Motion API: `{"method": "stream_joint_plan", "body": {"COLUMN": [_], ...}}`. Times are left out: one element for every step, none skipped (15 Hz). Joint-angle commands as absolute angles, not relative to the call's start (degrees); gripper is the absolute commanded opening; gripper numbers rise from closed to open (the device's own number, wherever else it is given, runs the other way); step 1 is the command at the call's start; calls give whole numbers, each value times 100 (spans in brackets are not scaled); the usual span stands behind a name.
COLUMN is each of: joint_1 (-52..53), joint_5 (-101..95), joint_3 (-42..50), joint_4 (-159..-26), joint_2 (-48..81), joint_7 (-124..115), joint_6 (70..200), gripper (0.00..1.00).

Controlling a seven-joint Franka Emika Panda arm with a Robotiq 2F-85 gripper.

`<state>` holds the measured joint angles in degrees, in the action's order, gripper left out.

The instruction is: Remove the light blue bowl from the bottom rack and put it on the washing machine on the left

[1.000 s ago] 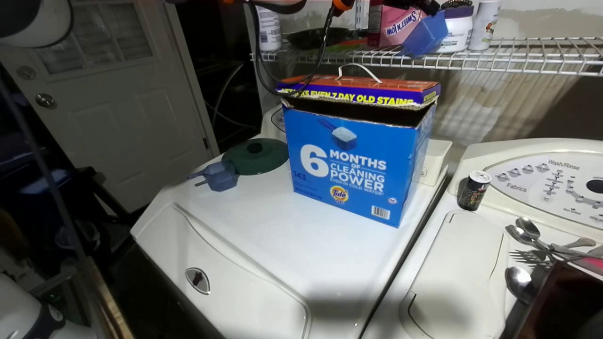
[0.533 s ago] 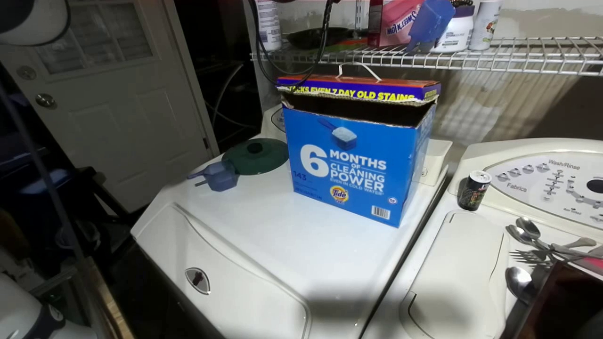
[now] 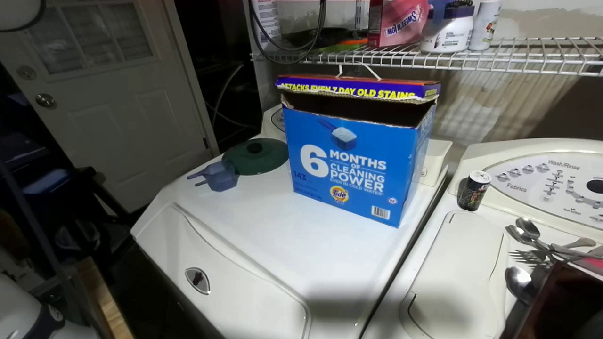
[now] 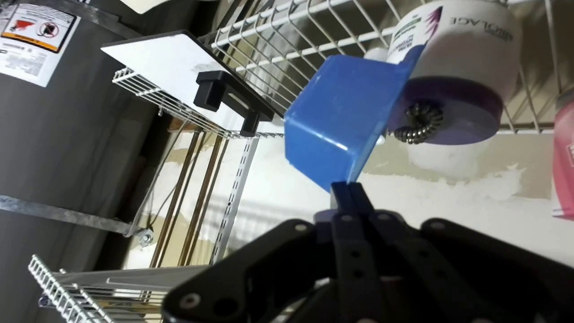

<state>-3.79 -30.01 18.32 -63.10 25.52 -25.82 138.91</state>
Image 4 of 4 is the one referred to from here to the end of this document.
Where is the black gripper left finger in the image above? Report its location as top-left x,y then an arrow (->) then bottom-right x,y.
160,182 -> 385,323

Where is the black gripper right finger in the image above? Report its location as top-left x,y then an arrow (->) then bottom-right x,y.
356,182 -> 574,323

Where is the copper pipe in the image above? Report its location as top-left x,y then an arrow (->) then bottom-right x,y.
148,128 -> 209,270
178,133 -> 232,268

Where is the pink bottle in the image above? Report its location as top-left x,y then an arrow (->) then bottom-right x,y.
551,97 -> 574,223

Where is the black clip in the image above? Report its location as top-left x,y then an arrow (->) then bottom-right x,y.
193,69 -> 279,139

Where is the white bottle with purple cap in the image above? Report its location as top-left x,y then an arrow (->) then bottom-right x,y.
365,0 -> 524,148

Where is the white card sign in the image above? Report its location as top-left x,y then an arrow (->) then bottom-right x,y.
99,31 -> 248,133

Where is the grey water heater tank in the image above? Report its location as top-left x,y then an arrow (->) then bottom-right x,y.
0,0 -> 176,323

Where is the perforated metal upright rail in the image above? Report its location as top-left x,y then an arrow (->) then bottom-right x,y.
209,135 -> 263,266

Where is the white wire rack basket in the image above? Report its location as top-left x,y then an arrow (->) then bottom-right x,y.
110,0 -> 574,141

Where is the white wire rack shelf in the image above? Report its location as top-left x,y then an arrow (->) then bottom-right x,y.
26,254 -> 212,323

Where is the metal strap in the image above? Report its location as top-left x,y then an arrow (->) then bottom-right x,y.
0,193 -> 141,239

